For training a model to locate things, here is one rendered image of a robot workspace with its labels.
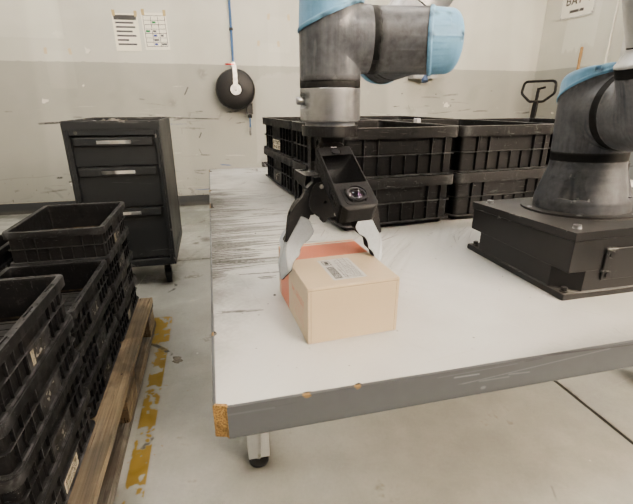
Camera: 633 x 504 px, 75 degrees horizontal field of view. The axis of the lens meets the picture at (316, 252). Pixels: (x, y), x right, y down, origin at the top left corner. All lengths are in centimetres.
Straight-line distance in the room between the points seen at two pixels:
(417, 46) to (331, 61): 10
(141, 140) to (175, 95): 206
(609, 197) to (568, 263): 15
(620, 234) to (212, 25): 400
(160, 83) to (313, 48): 387
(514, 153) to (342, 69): 74
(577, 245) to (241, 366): 50
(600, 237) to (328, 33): 48
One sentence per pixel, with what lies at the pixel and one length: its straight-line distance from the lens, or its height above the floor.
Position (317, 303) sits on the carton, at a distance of 49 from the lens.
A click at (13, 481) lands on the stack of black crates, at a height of 37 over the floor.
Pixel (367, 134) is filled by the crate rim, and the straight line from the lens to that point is 92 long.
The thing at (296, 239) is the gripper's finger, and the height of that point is 81.
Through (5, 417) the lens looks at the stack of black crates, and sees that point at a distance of 90.
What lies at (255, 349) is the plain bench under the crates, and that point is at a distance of 52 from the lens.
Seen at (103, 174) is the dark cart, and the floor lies 64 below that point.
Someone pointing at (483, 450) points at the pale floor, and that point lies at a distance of 146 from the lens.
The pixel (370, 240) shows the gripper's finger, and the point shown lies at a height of 80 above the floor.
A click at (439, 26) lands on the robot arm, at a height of 106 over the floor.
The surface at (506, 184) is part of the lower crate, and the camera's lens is 118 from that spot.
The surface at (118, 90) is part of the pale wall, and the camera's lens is 441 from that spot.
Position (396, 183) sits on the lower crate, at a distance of 97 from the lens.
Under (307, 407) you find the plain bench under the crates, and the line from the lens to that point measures 45.
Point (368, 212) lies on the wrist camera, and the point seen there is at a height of 87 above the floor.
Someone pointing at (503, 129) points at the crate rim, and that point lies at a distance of 113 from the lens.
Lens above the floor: 98
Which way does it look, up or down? 20 degrees down
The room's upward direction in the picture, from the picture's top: straight up
